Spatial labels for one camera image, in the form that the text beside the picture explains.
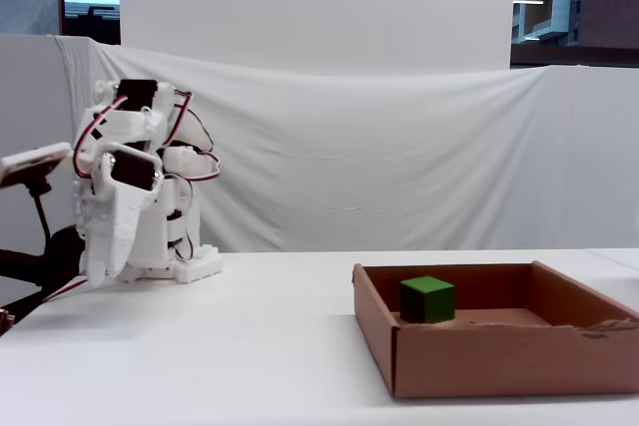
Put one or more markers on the white cloth backdrop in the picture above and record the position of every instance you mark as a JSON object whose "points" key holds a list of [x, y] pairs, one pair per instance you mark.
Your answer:
{"points": [[424, 161]]}

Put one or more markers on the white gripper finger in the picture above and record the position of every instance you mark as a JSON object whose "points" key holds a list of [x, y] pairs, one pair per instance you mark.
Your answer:
{"points": [[94, 246], [125, 226]]}

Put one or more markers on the dark rooftop structure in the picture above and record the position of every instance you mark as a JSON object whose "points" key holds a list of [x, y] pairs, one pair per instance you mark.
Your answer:
{"points": [[92, 24]]}

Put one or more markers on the brown cardboard box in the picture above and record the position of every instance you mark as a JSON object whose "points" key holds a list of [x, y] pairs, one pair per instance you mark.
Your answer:
{"points": [[499, 361]]}

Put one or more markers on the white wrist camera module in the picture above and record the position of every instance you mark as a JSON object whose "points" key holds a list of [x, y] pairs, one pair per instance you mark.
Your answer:
{"points": [[35, 161]]}

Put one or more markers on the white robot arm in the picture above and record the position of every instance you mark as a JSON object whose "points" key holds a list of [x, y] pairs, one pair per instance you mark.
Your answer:
{"points": [[150, 236]]}

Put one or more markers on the white backdrop board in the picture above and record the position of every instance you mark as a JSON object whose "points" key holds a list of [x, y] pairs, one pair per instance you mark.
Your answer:
{"points": [[324, 7]]}

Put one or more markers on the green cube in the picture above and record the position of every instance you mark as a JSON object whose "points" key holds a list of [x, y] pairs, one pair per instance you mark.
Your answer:
{"points": [[429, 301]]}

